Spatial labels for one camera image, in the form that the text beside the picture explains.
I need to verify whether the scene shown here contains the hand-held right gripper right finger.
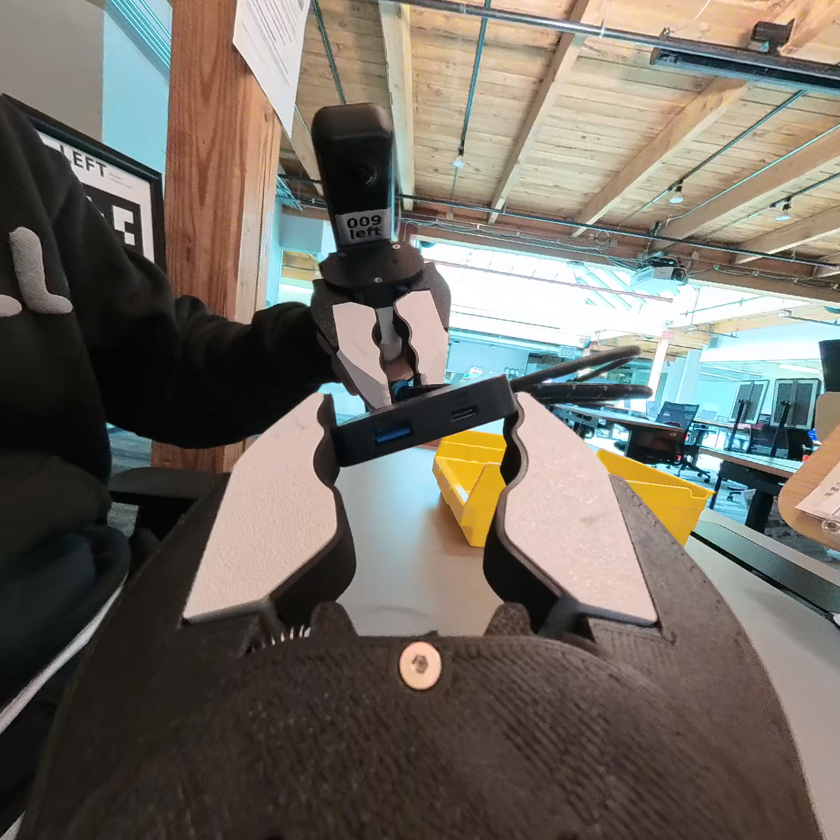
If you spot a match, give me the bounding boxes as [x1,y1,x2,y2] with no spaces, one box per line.
[484,391,659,635]

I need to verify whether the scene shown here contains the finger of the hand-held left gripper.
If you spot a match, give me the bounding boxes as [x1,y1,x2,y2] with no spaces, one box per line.
[394,290,452,389]
[332,301,395,410]

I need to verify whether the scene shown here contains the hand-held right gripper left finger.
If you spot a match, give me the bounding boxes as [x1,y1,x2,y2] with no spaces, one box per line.
[181,391,358,624]

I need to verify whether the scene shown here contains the black usb hub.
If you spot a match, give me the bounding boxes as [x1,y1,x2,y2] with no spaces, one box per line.
[330,374,516,468]

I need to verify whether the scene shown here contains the black cable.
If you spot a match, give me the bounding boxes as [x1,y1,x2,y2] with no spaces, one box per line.
[388,346,654,404]

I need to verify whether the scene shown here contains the person's left forearm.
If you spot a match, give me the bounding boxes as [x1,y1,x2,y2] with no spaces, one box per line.
[98,292,339,450]

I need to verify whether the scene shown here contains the dark office desk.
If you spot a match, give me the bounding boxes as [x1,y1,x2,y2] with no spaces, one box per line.
[554,402,698,460]

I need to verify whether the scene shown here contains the grey desk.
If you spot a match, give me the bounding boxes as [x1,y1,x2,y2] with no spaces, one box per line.
[331,440,840,840]

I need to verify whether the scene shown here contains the wooden office desk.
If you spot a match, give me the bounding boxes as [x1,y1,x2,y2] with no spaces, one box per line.
[697,445,809,534]

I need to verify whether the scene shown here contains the black chair armrest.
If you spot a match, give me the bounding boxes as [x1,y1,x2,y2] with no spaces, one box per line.
[107,466,224,546]

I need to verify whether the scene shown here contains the yellow divided plastic bin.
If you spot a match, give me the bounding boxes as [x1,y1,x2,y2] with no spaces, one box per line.
[432,430,716,547]

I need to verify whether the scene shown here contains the black office chair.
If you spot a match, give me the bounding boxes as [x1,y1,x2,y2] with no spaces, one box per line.
[650,402,714,484]

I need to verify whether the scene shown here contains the white paper sheet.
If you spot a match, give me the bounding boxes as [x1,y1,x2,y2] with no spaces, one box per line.
[233,0,313,139]

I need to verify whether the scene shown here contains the wooden board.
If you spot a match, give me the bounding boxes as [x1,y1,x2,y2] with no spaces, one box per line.
[777,394,840,546]

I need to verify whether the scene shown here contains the person's dark pants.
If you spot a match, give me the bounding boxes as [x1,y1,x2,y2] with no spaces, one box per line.
[0,525,132,840]

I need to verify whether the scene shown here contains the black framed poster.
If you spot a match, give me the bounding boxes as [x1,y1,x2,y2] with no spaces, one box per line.
[3,94,165,271]

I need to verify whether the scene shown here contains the person's black hoodie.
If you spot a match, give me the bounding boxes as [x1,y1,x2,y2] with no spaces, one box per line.
[0,97,191,539]

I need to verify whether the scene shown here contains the ceiling projector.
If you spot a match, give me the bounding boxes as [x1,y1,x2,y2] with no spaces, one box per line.
[630,258,691,291]

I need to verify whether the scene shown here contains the black ceiling track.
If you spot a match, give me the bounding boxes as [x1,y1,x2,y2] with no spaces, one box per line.
[648,20,840,94]

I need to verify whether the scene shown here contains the wooden post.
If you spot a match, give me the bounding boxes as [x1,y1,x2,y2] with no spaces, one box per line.
[151,0,284,475]

